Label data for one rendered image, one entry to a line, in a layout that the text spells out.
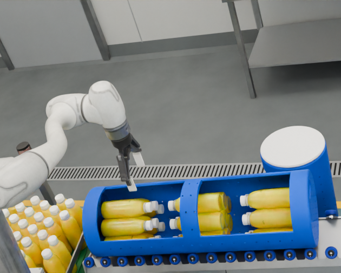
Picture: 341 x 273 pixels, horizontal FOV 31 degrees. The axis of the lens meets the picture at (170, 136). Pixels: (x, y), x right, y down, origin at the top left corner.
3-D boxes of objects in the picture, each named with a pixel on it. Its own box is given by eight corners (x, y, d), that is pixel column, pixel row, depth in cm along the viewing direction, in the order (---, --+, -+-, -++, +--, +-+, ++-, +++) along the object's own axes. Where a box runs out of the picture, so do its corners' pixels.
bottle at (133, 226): (99, 235, 243) (143, 232, 237) (100, 217, 245) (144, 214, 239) (107, 238, 249) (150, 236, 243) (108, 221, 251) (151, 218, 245)
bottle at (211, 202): (222, 212, 235) (176, 215, 241) (222, 194, 237) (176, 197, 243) (217, 210, 228) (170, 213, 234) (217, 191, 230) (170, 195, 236)
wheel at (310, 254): (315, 247, 224) (316, 246, 226) (303, 248, 226) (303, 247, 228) (316, 260, 224) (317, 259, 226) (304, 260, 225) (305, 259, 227)
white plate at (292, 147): (281, 120, 283) (282, 122, 283) (248, 157, 268) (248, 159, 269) (336, 132, 265) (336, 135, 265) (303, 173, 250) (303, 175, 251)
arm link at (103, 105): (132, 111, 220) (100, 112, 225) (118, 75, 211) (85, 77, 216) (121, 130, 212) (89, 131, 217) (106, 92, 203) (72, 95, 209)
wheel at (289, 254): (294, 248, 227) (295, 247, 228) (282, 248, 228) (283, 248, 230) (296, 260, 226) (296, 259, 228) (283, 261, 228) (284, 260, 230)
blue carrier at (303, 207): (319, 264, 223) (307, 209, 206) (100, 271, 251) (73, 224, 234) (319, 206, 244) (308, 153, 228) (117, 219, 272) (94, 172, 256)
